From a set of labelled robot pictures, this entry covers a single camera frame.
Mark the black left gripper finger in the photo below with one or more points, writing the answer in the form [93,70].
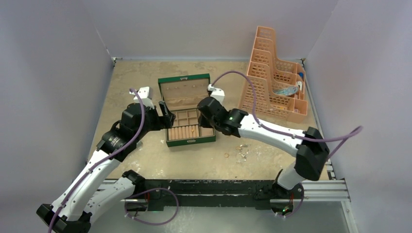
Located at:
[170,118]
[164,119]

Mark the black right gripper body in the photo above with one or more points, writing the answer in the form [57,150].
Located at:
[208,124]

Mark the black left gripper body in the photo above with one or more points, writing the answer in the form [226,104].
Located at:
[152,123]

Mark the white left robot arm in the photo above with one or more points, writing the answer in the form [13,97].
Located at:
[79,207]

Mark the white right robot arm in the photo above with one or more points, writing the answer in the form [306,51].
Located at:
[306,147]

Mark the green jewelry box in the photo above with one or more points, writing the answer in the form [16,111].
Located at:
[181,95]

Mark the silver jewelry piece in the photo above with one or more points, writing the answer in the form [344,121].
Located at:
[243,151]

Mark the peach plastic file organizer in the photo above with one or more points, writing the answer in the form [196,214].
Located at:
[267,72]

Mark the blue item in organizer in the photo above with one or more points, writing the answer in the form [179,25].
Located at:
[288,91]

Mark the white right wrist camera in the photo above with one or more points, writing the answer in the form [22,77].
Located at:
[216,93]

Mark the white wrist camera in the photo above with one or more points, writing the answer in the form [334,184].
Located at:
[216,93]
[144,96]

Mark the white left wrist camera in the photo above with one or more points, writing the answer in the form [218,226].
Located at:
[144,96]

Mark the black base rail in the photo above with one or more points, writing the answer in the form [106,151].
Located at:
[259,194]

